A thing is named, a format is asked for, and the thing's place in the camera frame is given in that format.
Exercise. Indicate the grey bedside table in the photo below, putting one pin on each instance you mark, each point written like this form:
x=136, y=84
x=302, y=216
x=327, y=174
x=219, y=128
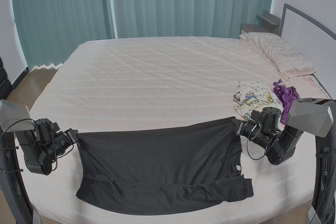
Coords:
x=259, y=26

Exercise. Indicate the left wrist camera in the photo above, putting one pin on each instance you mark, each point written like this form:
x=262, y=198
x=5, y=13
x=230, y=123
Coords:
x=57, y=128

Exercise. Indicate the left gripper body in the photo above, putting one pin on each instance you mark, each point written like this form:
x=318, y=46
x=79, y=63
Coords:
x=65, y=143

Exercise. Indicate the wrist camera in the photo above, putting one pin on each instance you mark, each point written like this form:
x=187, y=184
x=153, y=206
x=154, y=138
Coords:
x=57, y=128
x=256, y=115

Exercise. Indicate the bed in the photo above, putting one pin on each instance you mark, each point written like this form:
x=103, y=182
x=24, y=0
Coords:
x=157, y=73

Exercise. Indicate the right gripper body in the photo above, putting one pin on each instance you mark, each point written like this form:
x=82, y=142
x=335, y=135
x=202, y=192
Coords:
x=249, y=131

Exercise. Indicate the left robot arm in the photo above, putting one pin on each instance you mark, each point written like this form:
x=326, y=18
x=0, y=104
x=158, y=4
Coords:
x=14, y=115

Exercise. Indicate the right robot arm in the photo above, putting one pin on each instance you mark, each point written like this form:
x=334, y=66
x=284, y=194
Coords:
x=309, y=118

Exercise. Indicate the white printed garment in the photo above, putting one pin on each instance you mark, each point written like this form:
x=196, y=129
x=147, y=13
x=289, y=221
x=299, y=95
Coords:
x=252, y=97

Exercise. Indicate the pale pink pillow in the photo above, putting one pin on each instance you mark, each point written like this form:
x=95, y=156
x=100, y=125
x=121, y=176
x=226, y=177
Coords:
x=283, y=55

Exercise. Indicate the black long-sleeved shirt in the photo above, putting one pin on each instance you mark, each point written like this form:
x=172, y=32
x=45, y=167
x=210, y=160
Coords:
x=162, y=160

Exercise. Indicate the purple satin garment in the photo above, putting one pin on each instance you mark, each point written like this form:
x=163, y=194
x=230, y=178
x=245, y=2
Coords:
x=287, y=98

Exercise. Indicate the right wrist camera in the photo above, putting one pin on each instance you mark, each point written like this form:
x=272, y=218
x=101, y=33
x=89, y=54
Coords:
x=256, y=115

